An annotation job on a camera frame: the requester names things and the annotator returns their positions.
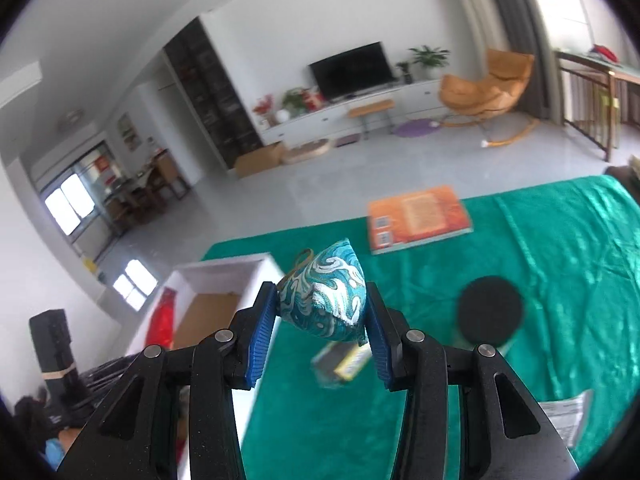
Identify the teal patterned fabric pouch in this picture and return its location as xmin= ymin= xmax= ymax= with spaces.
xmin=277 ymin=238 xmax=368 ymax=346

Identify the white printed wipes pack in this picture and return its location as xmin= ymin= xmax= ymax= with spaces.
xmin=539 ymin=389 xmax=593 ymax=448

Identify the clear jar black lid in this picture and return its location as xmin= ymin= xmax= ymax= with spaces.
xmin=456 ymin=275 xmax=524 ymax=354

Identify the white storage box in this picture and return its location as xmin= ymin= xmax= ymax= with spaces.
xmin=124 ymin=251 xmax=286 ymax=480

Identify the yellow black small box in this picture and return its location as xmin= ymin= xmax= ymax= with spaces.
xmin=311 ymin=341 xmax=372 ymax=388

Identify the green satin tablecloth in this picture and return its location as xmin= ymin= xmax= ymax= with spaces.
xmin=207 ymin=176 xmax=639 ymax=479

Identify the orange book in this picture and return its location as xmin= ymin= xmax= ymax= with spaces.
xmin=367 ymin=186 xmax=473 ymax=255

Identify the cardboard box on floor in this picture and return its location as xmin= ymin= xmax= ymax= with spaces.
xmin=234 ymin=142 xmax=286 ymax=178

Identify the purple round floor mat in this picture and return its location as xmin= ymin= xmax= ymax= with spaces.
xmin=393 ymin=118 xmax=442 ymax=139

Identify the orange rocking lounge chair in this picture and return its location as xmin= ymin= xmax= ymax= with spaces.
xmin=438 ymin=49 xmax=535 ymax=128

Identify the white tv cabinet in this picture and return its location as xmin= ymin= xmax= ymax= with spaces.
xmin=259 ymin=79 xmax=447 ymax=148

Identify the dark glass display cabinet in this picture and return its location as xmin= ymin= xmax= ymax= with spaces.
xmin=164 ymin=18 xmax=262 ymax=170

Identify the small wooden stool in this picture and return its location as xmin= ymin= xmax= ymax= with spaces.
xmin=347 ymin=99 xmax=396 ymax=140

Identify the red flower vase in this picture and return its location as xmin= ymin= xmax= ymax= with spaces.
xmin=253 ymin=94 xmax=278 ymax=128

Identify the green potted plant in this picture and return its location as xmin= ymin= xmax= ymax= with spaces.
xmin=409 ymin=46 xmax=450 ymax=79

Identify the black flat television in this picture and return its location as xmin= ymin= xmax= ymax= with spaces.
xmin=309 ymin=41 xmax=395 ymax=101

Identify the grey curtain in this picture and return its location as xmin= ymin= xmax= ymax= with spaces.
xmin=496 ymin=0 xmax=562 ymax=125

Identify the white standing air conditioner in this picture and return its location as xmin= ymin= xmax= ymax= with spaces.
xmin=460 ymin=0 xmax=510 ymax=75

